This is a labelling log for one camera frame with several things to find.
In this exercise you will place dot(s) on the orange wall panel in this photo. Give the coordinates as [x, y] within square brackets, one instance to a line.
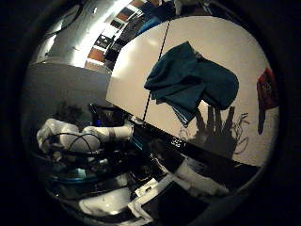
[96, 54]

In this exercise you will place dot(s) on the dark leafy plant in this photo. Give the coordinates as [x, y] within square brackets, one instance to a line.
[68, 112]

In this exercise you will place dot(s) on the teal cloth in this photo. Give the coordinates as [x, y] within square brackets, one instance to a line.
[191, 81]

